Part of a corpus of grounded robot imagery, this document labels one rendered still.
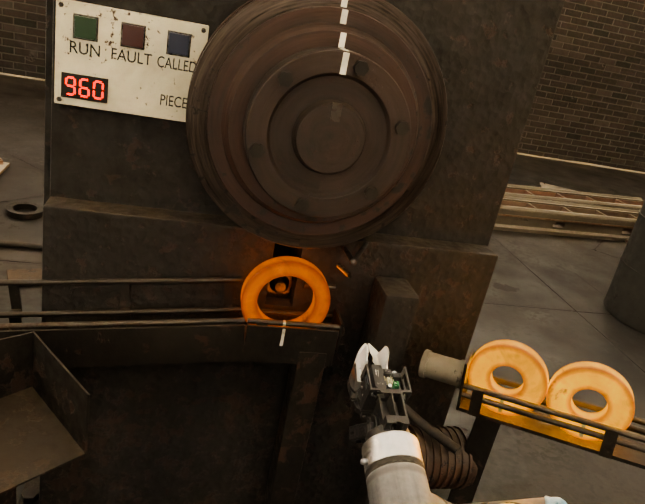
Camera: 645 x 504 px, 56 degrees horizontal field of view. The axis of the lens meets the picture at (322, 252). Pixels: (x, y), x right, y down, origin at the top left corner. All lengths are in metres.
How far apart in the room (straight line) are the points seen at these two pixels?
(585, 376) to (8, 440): 1.00
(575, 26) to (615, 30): 0.55
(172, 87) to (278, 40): 0.26
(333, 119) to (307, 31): 0.15
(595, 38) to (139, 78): 7.68
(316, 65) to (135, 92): 0.38
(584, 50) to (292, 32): 7.60
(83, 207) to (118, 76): 0.26
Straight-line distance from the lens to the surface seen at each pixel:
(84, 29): 1.20
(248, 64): 1.04
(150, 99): 1.21
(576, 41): 8.45
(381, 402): 0.99
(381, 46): 1.07
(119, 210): 1.26
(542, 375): 1.26
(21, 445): 1.10
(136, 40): 1.19
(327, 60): 0.99
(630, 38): 8.85
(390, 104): 1.03
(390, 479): 0.92
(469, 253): 1.39
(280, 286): 1.32
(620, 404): 1.27
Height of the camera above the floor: 1.32
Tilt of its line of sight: 22 degrees down
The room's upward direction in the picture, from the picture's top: 11 degrees clockwise
